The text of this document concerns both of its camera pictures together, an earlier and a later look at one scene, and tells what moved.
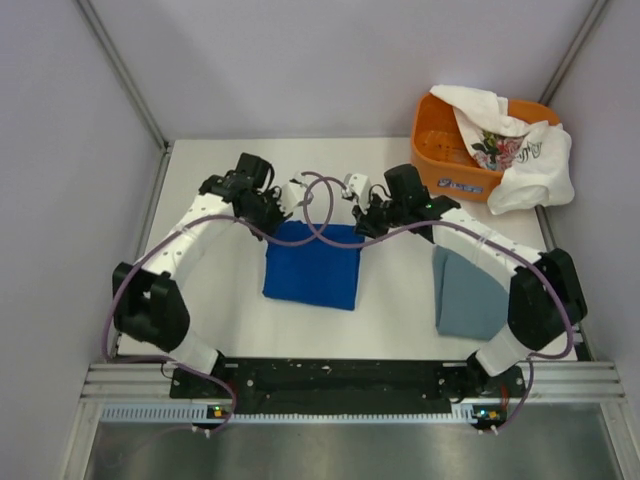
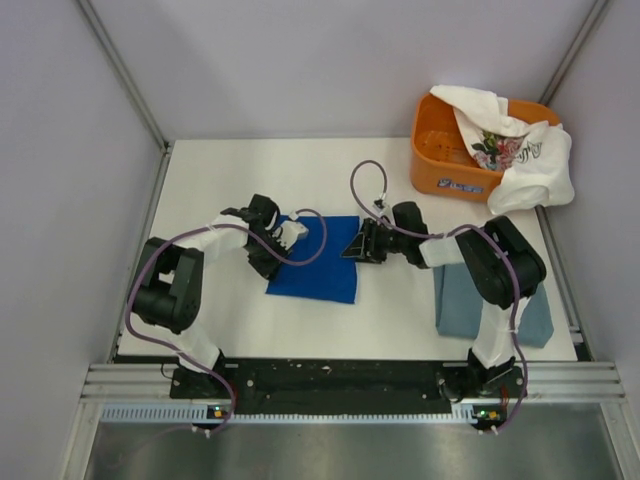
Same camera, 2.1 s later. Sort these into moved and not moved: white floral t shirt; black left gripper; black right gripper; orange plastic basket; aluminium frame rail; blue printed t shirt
Moved: black right gripper; black left gripper
Not moved: white floral t shirt; blue printed t shirt; orange plastic basket; aluminium frame rail
